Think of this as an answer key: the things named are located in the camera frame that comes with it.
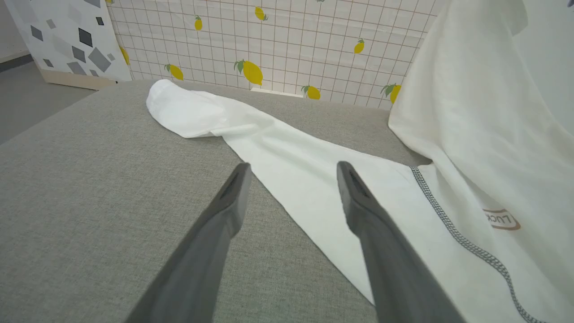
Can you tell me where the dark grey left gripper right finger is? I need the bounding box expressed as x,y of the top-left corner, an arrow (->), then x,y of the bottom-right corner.
336,161 -> 467,323

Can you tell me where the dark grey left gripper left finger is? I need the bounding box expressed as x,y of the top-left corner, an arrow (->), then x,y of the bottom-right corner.
126,162 -> 252,323

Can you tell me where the white t-shirt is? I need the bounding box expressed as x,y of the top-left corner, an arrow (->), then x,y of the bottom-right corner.
146,0 -> 574,323

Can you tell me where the lemon print grid partition panel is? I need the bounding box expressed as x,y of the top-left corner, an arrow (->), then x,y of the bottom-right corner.
105,0 -> 449,110

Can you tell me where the grey diamond print partition panel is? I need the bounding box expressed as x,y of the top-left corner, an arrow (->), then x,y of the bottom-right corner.
4,0 -> 133,90

